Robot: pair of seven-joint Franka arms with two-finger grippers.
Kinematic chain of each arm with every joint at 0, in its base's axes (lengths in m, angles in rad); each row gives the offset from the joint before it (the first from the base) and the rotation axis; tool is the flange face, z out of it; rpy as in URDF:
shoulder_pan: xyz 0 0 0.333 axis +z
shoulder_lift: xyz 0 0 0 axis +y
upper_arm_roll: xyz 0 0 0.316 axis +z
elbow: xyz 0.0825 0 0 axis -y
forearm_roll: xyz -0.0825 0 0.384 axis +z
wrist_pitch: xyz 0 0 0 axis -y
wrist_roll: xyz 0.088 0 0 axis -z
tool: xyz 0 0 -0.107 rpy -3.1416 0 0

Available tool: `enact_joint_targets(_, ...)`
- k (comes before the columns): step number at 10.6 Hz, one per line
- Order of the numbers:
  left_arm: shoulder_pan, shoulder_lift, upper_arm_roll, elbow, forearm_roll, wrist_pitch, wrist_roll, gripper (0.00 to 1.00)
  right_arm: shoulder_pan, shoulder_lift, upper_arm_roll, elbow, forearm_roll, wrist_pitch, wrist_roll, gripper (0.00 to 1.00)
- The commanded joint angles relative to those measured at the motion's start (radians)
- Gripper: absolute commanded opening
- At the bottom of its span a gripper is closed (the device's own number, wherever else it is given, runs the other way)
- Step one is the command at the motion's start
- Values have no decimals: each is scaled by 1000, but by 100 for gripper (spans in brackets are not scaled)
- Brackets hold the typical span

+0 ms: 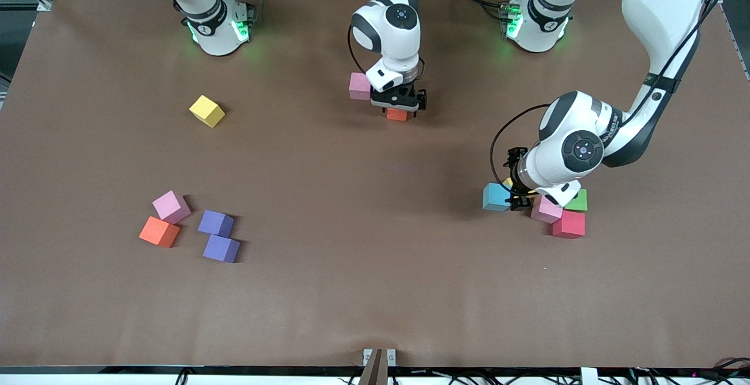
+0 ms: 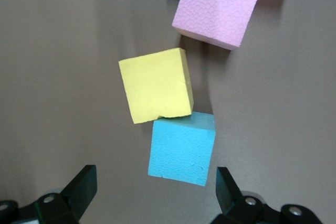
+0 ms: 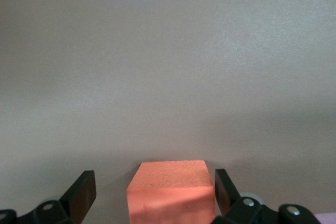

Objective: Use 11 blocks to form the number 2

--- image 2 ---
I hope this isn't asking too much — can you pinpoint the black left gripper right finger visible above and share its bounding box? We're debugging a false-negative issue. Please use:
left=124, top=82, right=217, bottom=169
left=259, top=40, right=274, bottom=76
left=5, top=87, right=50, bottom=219
left=209, top=166, right=322, bottom=224

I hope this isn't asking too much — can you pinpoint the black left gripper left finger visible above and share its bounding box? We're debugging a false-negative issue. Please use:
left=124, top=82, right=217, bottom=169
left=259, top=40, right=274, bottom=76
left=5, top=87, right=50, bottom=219
left=0, top=165, right=98, bottom=224

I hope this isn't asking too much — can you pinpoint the blue foam cube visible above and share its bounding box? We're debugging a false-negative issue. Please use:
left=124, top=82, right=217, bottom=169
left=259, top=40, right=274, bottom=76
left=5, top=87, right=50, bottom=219
left=148, top=111, right=217, bottom=187

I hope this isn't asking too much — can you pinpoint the yellow foam cube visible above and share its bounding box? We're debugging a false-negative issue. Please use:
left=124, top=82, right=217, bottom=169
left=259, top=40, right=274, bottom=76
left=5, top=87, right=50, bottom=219
left=118, top=47, right=194, bottom=125

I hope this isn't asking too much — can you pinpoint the pink foam cube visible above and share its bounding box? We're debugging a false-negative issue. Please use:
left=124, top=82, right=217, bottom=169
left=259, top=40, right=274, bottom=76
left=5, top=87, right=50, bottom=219
left=172, top=0, right=268, bottom=51

